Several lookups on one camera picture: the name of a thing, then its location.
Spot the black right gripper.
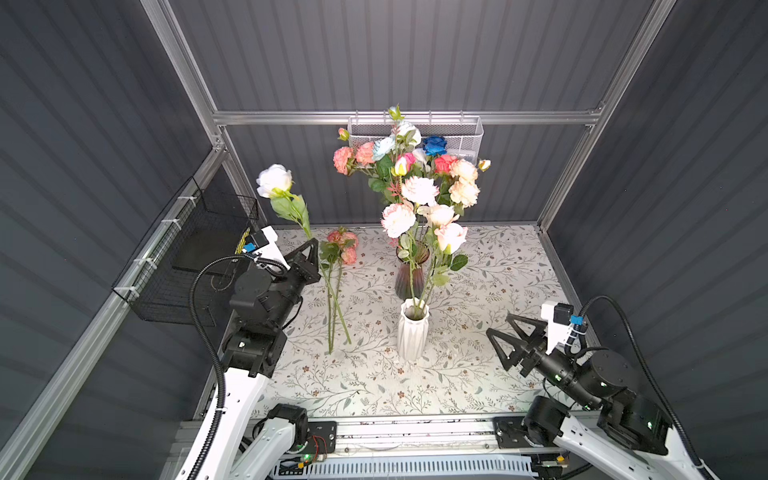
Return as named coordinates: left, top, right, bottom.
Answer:
left=486, top=310, right=597, bottom=411

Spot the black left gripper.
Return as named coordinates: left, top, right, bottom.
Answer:
left=269, top=238, right=319, bottom=335

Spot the bunch of artificial flowers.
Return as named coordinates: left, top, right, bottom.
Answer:
left=319, top=227, right=359, bottom=354

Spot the large white peony spray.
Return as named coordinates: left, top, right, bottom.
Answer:
left=380, top=155, right=442, bottom=319

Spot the pink glass vase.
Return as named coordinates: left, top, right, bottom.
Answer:
left=395, top=241, right=429, bottom=300

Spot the pink carnation stem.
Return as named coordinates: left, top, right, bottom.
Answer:
left=333, top=139, right=402, bottom=206

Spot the white ribbed ceramic vase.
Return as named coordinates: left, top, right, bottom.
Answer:
left=397, top=298, right=430, bottom=362

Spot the pale pink lily stem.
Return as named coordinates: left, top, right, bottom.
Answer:
left=416, top=204, right=468, bottom=317

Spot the hot pink rose stem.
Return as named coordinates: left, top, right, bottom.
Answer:
left=394, top=153, right=417, bottom=176

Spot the blue artificial rose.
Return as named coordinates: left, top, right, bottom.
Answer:
left=422, top=135, right=447, bottom=158

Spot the cream pink rose spray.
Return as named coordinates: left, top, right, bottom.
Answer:
left=433, top=154, right=492, bottom=185

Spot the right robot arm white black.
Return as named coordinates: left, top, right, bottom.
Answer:
left=486, top=302, right=716, bottom=479

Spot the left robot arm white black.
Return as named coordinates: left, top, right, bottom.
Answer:
left=177, top=238, right=321, bottom=479

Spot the floral patterned table mat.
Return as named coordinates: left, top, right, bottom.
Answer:
left=253, top=225, right=565, bottom=417

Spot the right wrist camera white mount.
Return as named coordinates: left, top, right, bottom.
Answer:
left=540, top=301, right=587, bottom=354

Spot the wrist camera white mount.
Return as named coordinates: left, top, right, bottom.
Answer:
left=540, top=301, right=587, bottom=354
left=238, top=226, right=288, bottom=268

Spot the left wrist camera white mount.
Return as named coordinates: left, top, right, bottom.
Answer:
left=238, top=226, right=288, bottom=268

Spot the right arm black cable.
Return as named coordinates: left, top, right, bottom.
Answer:
left=569, top=295, right=706, bottom=480

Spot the black wire basket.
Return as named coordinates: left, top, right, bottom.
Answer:
left=113, top=173, right=259, bottom=327

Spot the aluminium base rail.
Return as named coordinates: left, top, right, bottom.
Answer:
left=173, top=413, right=601, bottom=463

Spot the white wire mesh basket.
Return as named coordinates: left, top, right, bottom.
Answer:
left=346, top=113, right=484, bottom=163

